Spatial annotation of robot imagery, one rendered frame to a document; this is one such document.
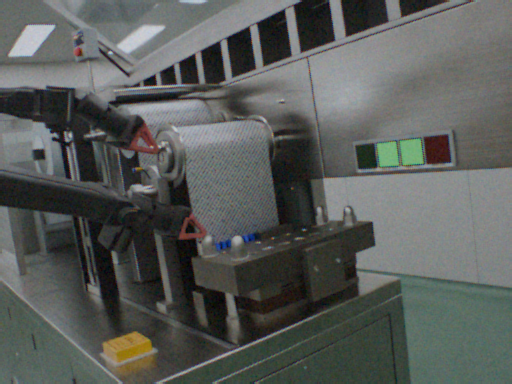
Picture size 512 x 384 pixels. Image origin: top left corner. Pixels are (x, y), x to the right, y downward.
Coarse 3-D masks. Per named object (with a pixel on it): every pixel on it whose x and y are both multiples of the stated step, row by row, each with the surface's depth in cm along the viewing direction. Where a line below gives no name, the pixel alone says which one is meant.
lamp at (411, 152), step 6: (402, 144) 98; (408, 144) 97; (414, 144) 96; (420, 144) 95; (402, 150) 98; (408, 150) 97; (414, 150) 96; (420, 150) 95; (402, 156) 99; (408, 156) 97; (414, 156) 96; (420, 156) 95; (402, 162) 99; (408, 162) 98; (414, 162) 97; (420, 162) 95
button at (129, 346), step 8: (128, 336) 90; (136, 336) 89; (144, 336) 89; (104, 344) 88; (112, 344) 87; (120, 344) 86; (128, 344) 86; (136, 344) 85; (144, 344) 86; (104, 352) 88; (112, 352) 84; (120, 352) 83; (128, 352) 84; (136, 352) 85; (144, 352) 86; (120, 360) 83
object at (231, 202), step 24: (240, 168) 115; (264, 168) 120; (192, 192) 108; (216, 192) 111; (240, 192) 115; (264, 192) 120; (216, 216) 111; (240, 216) 115; (264, 216) 119; (216, 240) 111
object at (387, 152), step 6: (378, 144) 103; (384, 144) 102; (390, 144) 101; (396, 144) 99; (378, 150) 103; (384, 150) 102; (390, 150) 101; (396, 150) 100; (384, 156) 102; (390, 156) 101; (396, 156) 100; (384, 162) 103; (390, 162) 101; (396, 162) 100
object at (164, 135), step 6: (162, 132) 110; (168, 132) 109; (264, 132) 121; (162, 138) 111; (168, 138) 109; (174, 138) 107; (174, 144) 107; (174, 150) 107; (174, 156) 108; (180, 156) 107; (174, 162) 108; (180, 162) 107; (174, 168) 109; (180, 168) 108; (162, 174) 114; (168, 174) 111; (174, 174) 109; (168, 180) 112; (174, 180) 111
